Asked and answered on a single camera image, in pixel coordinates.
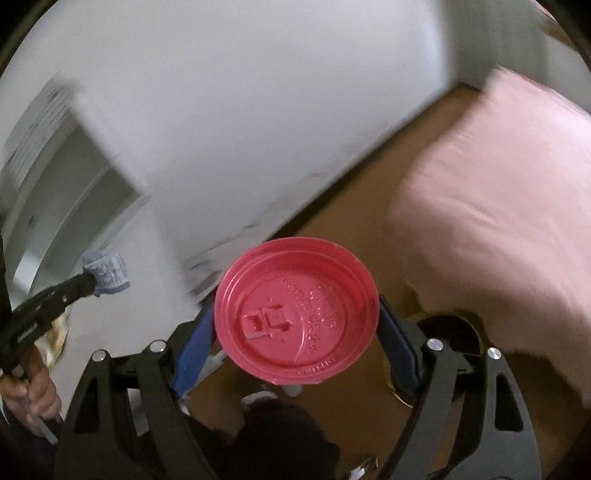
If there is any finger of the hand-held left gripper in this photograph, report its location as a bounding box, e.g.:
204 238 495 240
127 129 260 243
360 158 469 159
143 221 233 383
11 271 100 324

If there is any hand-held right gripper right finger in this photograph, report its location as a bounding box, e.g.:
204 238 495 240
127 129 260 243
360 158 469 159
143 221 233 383
378 295 542 480

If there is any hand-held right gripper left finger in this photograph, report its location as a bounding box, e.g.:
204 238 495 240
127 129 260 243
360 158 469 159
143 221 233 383
54 302 218 480

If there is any grey ribbed item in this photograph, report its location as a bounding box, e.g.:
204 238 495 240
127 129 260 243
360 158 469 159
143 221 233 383
82 249 131 296

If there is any black bin with yellow rim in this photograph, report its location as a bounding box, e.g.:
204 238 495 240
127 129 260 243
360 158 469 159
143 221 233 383
382 311 491 409

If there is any red plastic cup lid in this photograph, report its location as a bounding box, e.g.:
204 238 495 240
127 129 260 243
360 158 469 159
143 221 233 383
213 237 382 386

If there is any person's left forearm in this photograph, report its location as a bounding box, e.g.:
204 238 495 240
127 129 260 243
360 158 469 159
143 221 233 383
0 406 61 480

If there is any person's left hand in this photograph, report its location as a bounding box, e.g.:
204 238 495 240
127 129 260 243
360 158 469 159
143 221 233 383
0 346 63 435

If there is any yellow packet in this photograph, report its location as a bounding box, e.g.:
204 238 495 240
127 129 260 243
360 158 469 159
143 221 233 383
38 314 71 366

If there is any white grey desk shelf unit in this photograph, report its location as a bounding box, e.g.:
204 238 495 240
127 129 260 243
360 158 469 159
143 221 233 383
0 78 155 301

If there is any pink bedding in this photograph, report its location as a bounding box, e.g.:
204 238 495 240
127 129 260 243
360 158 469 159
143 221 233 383
385 67 591 407

